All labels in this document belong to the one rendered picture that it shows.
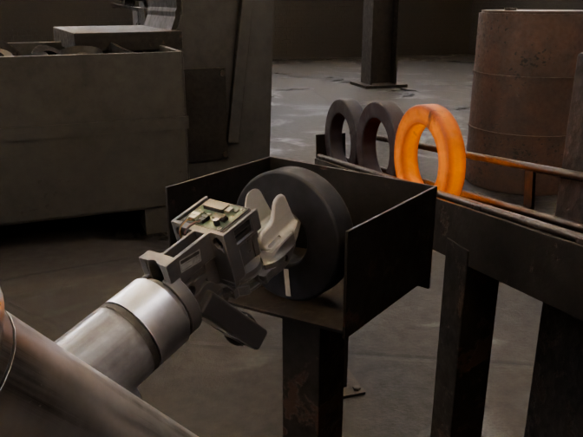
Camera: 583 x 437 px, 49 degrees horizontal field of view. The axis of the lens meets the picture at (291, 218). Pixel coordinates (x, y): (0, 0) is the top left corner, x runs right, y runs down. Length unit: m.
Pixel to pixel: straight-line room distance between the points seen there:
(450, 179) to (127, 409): 0.74
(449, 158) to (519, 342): 1.05
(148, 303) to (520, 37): 2.88
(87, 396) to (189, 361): 1.45
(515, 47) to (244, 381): 2.19
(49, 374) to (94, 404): 0.04
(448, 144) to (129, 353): 0.64
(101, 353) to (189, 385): 1.17
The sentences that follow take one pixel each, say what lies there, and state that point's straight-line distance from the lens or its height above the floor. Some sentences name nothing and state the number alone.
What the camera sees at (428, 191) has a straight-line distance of 0.78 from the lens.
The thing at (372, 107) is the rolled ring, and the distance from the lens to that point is 1.27.
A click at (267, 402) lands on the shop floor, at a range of 1.64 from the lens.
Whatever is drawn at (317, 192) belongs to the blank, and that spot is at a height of 0.74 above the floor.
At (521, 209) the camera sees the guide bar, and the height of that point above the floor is 0.65.
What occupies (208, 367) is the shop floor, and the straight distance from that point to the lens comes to 1.79.
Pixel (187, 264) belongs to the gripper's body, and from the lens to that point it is 0.60.
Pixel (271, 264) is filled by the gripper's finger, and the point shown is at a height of 0.68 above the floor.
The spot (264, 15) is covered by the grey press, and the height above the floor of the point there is 0.86.
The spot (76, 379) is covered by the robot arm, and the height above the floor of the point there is 0.75.
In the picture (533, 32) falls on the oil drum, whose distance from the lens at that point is 3.30.
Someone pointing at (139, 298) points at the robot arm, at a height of 0.69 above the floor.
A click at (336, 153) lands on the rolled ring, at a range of 1.49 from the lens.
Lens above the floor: 0.94
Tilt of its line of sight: 19 degrees down
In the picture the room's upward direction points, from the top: straight up
